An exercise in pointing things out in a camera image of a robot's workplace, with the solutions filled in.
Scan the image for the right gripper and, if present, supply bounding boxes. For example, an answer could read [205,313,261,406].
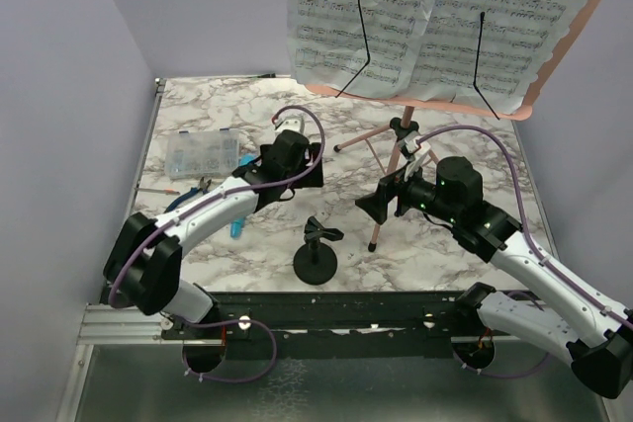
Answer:
[354,157,460,224]

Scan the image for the black microphone desk stand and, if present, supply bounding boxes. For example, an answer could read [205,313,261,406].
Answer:
[293,216,344,286]

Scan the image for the pink perforated music stand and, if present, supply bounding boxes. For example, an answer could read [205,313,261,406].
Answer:
[306,0,601,252]

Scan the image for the blue toy recorder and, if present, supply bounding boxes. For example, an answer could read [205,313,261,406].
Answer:
[229,154,256,239]

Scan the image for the sheet music page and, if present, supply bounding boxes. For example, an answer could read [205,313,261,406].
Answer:
[406,0,588,115]
[287,0,435,99]

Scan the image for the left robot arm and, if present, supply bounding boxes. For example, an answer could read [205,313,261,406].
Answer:
[103,130,323,338]

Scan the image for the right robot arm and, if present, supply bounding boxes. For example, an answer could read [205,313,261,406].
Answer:
[355,156,632,399]

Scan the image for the clear plastic parts box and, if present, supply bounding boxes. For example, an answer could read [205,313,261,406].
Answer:
[164,128,240,180]

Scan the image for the red tipped thin rod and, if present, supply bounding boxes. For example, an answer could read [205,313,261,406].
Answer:
[136,187,180,196]

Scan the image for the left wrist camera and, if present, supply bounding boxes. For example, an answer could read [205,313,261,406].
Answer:
[273,115,306,135]

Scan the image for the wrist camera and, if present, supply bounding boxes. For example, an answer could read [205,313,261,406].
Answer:
[397,131,439,181]
[273,115,306,135]

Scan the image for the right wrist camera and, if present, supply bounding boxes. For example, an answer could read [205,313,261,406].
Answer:
[397,131,439,181]

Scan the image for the blue handled pliers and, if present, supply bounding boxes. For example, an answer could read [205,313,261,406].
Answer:
[165,177,212,212]

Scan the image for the aluminium rail bracket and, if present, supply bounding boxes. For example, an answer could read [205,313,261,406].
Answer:
[77,302,172,346]

